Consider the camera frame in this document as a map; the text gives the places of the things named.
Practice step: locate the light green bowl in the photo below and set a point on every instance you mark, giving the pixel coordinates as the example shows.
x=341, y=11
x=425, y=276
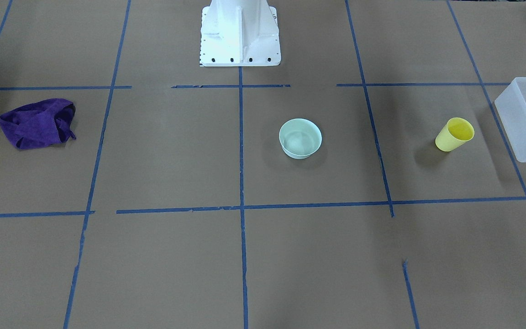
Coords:
x=300, y=138

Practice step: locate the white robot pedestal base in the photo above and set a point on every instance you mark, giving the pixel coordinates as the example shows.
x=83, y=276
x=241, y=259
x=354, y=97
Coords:
x=239, y=33

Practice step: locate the yellow plastic cup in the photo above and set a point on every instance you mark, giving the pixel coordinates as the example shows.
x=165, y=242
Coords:
x=457, y=131

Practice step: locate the purple cloth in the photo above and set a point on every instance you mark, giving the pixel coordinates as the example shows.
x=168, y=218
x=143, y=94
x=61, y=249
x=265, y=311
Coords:
x=40, y=124

